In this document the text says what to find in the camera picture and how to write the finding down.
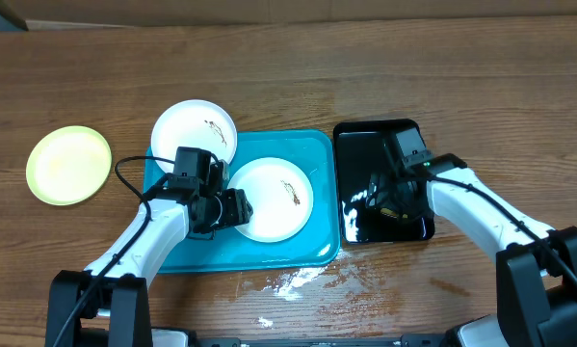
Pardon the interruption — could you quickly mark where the green yellow sponge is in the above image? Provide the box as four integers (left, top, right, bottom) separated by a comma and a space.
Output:
380, 207, 407, 219

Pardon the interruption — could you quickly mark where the white plate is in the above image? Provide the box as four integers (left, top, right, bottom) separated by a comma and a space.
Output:
150, 99, 238, 163
228, 157, 314, 243

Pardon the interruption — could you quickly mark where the yellow green rimmed plate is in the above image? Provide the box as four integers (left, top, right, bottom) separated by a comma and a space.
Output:
26, 125, 112, 206

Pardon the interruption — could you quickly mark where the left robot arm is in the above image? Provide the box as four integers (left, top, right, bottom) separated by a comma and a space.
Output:
45, 188, 253, 346

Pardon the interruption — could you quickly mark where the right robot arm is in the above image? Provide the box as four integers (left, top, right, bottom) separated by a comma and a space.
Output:
365, 150, 577, 347

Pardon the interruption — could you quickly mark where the black rectangular tray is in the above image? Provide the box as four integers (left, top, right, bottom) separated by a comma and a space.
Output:
333, 119, 435, 244

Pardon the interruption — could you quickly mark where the teal plastic tray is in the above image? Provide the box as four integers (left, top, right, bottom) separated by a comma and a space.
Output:
159, 129, 341, 274

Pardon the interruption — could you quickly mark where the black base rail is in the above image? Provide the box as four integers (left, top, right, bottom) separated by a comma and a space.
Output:
150, 328, 453, 347

